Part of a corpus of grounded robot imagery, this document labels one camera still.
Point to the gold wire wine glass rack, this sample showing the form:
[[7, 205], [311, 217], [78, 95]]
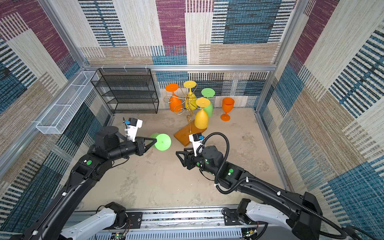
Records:
[[183, 135]]

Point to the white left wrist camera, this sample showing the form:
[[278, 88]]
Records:
[[132, 126]]

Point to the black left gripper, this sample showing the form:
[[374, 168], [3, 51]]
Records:
[[140, 146]]

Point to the yellow front wine glass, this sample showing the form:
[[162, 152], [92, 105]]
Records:
[[201, 118]]

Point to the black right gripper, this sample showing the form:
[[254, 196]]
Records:
[[189, 158]]

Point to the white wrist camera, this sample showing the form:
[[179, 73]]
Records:
[[132, 126], [197, 142]]

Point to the white mesh wall basket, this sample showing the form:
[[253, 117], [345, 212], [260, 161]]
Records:
[[62, 112]]

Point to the black mesh shelf rack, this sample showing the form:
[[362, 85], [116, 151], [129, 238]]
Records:
[[127, 91]]

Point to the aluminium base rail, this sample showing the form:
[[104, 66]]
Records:
[[211, 223]]

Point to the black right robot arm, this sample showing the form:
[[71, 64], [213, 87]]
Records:
[[299, 209]]

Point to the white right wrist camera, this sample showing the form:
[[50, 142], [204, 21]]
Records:
[[197, 142]]

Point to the yellow wine glass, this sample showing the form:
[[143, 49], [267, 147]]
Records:
[[201, 118], [190, 99]]

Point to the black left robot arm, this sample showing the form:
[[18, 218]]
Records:
[[110, 145]]

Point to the green wine glass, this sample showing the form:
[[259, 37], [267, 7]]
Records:
[[207, 94], [163, 141]]

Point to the yellow back wine glass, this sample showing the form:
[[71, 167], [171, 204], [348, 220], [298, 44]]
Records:
[[190, 99]]

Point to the orange wine glass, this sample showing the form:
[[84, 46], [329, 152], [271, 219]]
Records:
[[175, 102], [227, 106]]

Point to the orange back wine glass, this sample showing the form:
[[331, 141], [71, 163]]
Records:
[[175, 102]]

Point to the orange front wine glass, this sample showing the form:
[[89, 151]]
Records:
[[227, 106]]

